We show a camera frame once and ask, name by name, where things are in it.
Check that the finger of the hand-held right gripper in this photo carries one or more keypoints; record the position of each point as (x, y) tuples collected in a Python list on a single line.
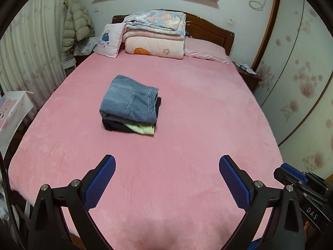
[(294, 173)]

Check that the floral folded quilt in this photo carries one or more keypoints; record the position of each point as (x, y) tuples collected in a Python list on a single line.
[(156, 20)]

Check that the light green and black garment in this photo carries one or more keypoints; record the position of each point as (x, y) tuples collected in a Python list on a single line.
[(140, 129)]

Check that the white floral curtain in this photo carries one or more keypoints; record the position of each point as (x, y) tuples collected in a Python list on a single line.
[(31, 44)]

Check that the wooden nightstand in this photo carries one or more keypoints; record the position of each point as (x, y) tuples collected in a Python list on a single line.
[(249, 79)]

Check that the small table with printed cloth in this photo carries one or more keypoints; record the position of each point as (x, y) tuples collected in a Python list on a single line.
[(13, 114)]

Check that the wooden headboard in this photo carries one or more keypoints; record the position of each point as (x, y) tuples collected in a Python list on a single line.
[(208, 28)]

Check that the embroidered white pillow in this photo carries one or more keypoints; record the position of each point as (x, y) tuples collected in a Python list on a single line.
[(109, 41)]

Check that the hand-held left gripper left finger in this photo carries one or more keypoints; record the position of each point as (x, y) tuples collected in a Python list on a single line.
[(100, 185)]

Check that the blue denim jeans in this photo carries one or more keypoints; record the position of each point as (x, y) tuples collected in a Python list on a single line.
[(127, 99)]

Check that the white stool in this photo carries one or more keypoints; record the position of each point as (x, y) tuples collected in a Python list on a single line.
[(69, 63)]

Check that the beige puffer jacket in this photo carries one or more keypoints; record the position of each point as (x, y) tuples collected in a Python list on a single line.
[(78, 20)]

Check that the white papers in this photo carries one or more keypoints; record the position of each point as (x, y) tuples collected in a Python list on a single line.
[(244, 67)]

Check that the white wall switch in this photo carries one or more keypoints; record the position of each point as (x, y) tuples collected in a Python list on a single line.
[(97, 8)]

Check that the pink quilt with orange print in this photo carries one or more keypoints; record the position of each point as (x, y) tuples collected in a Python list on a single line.
[(156, 45)]

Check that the pink frilled pillow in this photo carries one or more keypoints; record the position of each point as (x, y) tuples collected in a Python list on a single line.
[(205, 48)]

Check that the flower-print wardrobe door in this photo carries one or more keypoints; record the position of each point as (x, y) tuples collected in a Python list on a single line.
[(299, 70)]

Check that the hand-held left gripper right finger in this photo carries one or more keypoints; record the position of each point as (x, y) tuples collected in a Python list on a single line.
[(235, 185)]

